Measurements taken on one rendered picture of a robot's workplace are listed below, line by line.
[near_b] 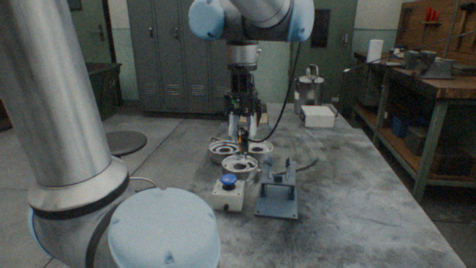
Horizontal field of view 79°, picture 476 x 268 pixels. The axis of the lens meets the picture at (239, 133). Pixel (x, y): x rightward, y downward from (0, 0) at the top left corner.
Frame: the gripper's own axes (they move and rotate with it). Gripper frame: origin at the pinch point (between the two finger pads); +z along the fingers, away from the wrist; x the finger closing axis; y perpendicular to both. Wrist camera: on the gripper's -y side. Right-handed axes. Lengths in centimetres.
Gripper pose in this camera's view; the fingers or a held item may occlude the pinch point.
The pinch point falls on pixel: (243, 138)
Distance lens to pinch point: 77.3
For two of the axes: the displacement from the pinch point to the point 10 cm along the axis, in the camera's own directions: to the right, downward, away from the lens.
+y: -1.7, 3.6, -9.2
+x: 9.9, 0.6, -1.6
